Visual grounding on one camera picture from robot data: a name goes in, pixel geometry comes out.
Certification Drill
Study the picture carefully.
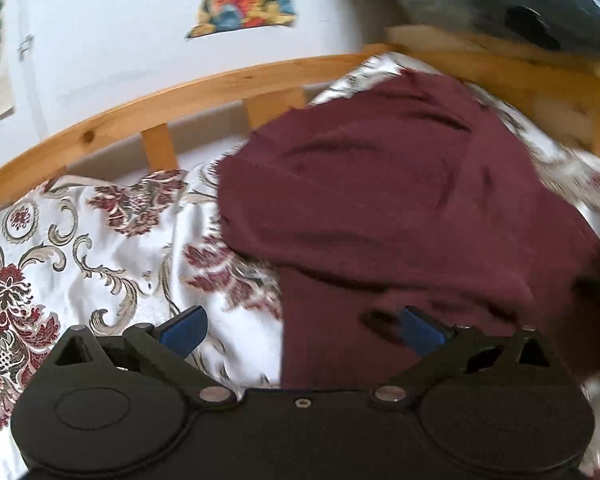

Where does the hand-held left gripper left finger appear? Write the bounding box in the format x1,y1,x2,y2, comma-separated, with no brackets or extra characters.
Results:
54,306,242,409

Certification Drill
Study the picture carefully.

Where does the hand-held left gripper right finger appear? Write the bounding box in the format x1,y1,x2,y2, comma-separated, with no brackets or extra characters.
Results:
371,305,565,407

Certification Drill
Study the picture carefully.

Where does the white floral bedsheet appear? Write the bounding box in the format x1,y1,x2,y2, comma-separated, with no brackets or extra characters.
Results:
0,52,600,480

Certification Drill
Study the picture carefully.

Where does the wooden bed frame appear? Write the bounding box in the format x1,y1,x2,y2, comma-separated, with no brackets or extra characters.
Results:
0,27,600,207

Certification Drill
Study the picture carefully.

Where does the maroon knitted garment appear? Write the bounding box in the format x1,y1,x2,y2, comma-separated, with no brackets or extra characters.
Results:
217,70,600,392

